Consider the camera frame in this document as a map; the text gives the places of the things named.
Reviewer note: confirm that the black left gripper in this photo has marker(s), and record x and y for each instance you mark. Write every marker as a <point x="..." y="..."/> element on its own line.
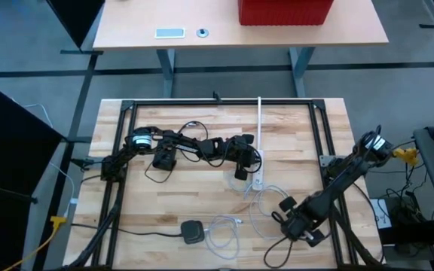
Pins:
<point x="237" y="148"/>

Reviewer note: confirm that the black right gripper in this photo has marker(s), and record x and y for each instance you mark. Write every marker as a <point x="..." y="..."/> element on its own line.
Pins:
<point x="303" y="220"/>

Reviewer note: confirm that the white power strip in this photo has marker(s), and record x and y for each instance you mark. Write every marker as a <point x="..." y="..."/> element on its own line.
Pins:
<point x="258" y="177"/>

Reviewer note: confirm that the small black USB charger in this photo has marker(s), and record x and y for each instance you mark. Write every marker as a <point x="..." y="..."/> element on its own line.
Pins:
<point x="166" y="154"/>

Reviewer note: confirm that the grey pyramid power hub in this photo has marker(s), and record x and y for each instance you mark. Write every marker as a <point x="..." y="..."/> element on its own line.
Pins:
<point x="163" y="165"/>

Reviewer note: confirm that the black tower power strip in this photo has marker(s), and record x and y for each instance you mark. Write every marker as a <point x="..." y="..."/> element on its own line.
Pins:
<point x="192" y="231"/>

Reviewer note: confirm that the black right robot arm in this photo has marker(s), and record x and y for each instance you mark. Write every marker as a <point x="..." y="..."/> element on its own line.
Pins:
<point x="345" y="177"/>

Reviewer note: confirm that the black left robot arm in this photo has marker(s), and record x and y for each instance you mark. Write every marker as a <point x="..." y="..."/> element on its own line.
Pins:
<point x="175" y="141"/>

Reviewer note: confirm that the white outlet box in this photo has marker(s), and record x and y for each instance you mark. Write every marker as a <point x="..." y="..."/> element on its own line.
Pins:
<point x="382" y="218"/>

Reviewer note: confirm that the light wooden desk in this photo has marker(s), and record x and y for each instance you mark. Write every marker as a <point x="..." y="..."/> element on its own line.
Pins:
<point x="277" y="35"/>

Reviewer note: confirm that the yellow plug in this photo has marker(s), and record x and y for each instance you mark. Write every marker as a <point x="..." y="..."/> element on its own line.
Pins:
<point x="405" y="154"/>

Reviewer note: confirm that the red plastic bin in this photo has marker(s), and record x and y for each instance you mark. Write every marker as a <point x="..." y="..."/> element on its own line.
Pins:
<point x="285" y="11"/>

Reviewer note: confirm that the large black partition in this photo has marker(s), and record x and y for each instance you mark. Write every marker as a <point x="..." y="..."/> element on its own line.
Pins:
<point x="6" y="169"/>

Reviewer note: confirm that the small black bracket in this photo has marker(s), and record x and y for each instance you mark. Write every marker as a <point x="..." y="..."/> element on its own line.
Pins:
<point x="217" y="96"/>

